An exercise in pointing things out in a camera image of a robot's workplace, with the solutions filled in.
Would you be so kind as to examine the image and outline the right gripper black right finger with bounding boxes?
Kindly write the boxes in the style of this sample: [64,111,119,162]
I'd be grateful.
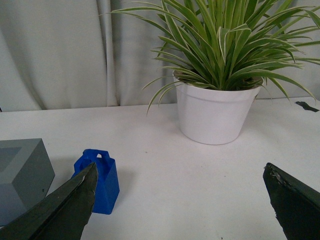
[262,162,320,240]

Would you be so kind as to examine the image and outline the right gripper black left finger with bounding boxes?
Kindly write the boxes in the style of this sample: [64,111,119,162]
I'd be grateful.
[0,163,98,240]

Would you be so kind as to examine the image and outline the blue plastic part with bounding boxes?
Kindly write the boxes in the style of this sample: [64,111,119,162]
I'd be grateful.
[73,149,120,215]

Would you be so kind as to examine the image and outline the gray square base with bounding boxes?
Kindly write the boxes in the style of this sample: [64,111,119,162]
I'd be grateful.
[0,138,55,226]

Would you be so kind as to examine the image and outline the black tape piece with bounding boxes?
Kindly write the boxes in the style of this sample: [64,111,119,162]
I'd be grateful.
[295,101,320,113]

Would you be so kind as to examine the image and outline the white plant pot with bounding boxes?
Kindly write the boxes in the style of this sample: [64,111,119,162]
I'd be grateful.
[173,71,262,145]

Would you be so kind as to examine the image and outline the white curtain backdrop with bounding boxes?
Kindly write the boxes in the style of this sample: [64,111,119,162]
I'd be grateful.
[0,0,320,112]

